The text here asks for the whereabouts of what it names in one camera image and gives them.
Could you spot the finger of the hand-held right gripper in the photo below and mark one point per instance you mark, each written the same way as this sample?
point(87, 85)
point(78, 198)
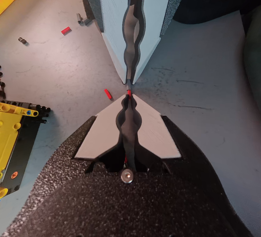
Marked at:
point(157, 6)
point(112, 6)

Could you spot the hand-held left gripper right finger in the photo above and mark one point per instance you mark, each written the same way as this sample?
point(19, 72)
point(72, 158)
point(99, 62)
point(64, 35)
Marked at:
point(157, 139)

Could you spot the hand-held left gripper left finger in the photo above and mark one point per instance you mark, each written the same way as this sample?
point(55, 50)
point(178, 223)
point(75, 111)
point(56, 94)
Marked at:
point(100, 139)

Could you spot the yellow lego vehicle model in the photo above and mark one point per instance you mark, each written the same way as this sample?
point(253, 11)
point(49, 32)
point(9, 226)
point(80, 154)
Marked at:
point(10, 135)

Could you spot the black lego pin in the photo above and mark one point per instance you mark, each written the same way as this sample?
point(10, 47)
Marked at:
point(22, 40)

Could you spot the pile of red black pins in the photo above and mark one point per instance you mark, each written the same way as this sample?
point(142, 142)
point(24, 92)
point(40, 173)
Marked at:
point(2, 84)

